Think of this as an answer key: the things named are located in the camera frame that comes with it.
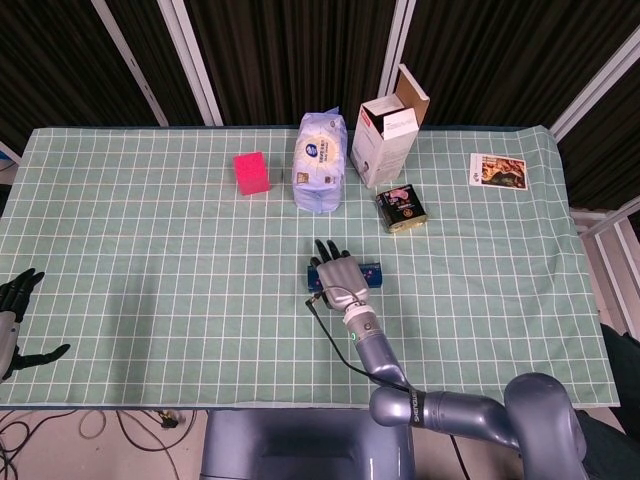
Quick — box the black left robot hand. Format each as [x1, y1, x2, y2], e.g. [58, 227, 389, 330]
[0, 268, 72, 384]

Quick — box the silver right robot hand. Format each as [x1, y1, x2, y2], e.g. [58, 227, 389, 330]
[308, 238, 371, 314]

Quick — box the blue glasses case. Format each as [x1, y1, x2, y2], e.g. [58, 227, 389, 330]
[305, 259, 385, 294]

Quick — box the black gold luncheon meat can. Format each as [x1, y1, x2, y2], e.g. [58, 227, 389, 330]
[375, 182, 430, 235]

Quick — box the light blue tissue pack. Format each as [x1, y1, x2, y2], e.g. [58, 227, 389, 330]
[291, 106, 349, 215]

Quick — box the white open carton box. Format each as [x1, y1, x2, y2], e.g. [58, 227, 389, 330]
[349, 63, 431, 190]

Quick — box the pink foam cube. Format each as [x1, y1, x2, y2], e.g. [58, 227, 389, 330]
[232, 151, 273, 197]

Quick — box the green checked tablecloth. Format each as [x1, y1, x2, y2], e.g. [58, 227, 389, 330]
[0, 124, 622, 410]

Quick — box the blue-grey robot torso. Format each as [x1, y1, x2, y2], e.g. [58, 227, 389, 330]
[199, 408, 417, 480]

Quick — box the printed photo card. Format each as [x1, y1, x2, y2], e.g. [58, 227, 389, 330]
[468, 152, 527, 190]

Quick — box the black pleated curtain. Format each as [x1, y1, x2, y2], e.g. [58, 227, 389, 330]
[0, 0, 640, 211]

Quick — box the black robot hand cable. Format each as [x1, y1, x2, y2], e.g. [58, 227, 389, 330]
[304, 294, 417, 397]

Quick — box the grey floor cable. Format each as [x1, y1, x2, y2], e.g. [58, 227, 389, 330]
[78, 409, 202, 455]

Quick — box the double white frame post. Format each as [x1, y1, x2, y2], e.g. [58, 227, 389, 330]
[156, 0, 224, 127]

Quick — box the thin white frame post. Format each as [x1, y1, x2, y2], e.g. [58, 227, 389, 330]
[91, 0, 169, 127]

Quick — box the white metal frame rack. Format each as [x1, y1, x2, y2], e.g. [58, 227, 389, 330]
[571, 196, 640, 352]

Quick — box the white slanted frame post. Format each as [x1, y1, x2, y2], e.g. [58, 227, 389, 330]
[549, 35, 640, 142]

